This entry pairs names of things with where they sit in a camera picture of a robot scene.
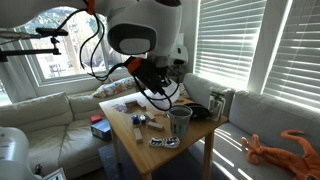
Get wooden block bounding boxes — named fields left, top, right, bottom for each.
left=133, top=127, right=144, bottom=144
left=145, top=110, right=157, bottom=122
left=147, top=121, right=165, bottom=132

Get red box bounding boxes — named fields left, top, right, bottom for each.
left=89, top=113, right=104, bottom=125

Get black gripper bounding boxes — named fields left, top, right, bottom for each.
left=134, top=59, right=174, bottom=96

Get white leather sofa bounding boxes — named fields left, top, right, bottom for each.
left=0, top=81, right=141, bottom=179

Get white frame sunglasses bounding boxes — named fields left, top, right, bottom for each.
left=148, top=135, right=181, bottom=149

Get grey fabric sofa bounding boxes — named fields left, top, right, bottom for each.
left=182, top=72, right=320, bottom=180

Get blue box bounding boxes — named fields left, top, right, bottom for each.
left=90, top=119, right=113, bottom=142

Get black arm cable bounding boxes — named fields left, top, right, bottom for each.
left=78, top=9, right=176, bottom=112

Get black camera stand bar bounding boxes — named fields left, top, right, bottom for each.
left=0, top=28, right=69, bottom=64

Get Santa sticker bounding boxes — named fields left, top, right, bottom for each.
left=111, top=103, right=129, bottom=114

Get printed paper booklet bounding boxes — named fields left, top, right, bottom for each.
left=178, top=83, right=191, bottom=99

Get floral pillow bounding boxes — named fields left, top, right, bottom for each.
left=92, top=77, right=136, bottom=99

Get small framed picture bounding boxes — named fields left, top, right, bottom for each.
left=42, top=167, right=67, bottom=180

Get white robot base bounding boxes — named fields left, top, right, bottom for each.
left=0, top=125, right=34, bottom=180

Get blue toy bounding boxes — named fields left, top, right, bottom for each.
left=131, top=114, right=141, bottom=128

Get clear plastic cup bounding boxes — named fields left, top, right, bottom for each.
left=167, top=105, right=194, bottom=138

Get wooden table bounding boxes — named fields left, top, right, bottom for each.
left=98, top=89, right=229, bottom=180

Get clear packaged item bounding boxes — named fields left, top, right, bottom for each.
left=208, top=88, right=227, bottom=122

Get orange octopus plush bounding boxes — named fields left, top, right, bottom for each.
left=241, top=129, right=320, bottom=180

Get white window blind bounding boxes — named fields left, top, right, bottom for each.
left=193, top=0, right=268, bottom=90
left=263, top=0, right=320, bottom=111

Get black bowl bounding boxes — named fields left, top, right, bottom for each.
left=184, top=102, right=212, bottom=121

